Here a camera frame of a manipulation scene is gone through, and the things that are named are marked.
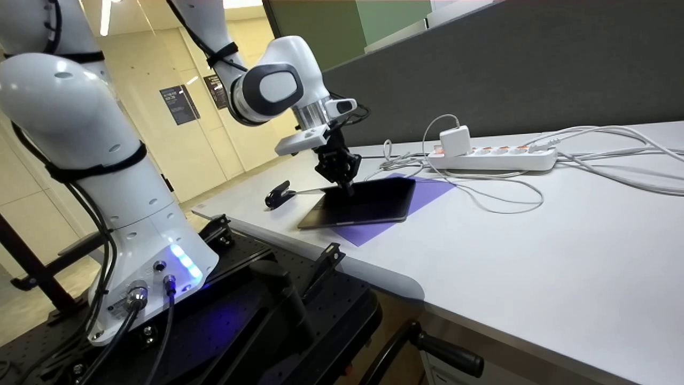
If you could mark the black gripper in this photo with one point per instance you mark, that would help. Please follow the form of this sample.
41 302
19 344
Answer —
336 163

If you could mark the dark grey laptop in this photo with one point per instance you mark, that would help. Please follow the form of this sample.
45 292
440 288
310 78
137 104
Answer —
361 204

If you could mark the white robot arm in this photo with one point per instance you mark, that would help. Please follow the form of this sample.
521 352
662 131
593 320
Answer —
54 90

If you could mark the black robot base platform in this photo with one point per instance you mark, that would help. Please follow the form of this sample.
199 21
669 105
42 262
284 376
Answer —
266 318

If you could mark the black clip object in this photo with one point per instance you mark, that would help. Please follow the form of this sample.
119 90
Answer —
279 196

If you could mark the purple paper sheet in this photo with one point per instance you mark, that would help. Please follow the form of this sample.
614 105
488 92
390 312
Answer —
425 192

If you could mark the white power adapter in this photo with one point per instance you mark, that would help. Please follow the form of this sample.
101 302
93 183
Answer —
455 143

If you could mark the white power strip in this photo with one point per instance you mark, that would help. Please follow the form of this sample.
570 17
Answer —
496 159

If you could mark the grey desk partition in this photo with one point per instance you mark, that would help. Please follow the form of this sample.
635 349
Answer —
523 67

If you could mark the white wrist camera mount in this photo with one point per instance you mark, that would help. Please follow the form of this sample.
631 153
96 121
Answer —
314 125

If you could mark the dark wall poster right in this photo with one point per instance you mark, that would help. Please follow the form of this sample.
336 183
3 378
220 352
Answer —
217 90

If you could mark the dark wall poster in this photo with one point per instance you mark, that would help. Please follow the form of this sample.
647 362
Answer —
217 90
180 105

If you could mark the dark wall poster left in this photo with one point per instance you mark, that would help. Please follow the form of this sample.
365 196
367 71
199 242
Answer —
180 105

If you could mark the black clamp handle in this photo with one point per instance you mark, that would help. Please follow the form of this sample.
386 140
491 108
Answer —
418 336

